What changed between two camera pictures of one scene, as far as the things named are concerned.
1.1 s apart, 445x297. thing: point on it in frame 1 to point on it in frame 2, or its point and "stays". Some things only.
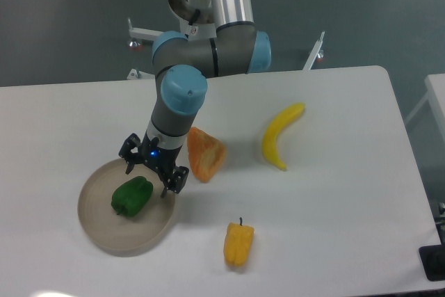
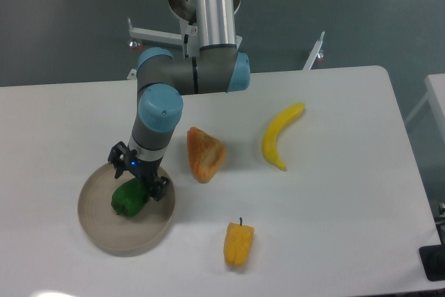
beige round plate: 111,232 stays
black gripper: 161,159 to 146,170
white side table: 435,86 stays
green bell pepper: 131,197 stays
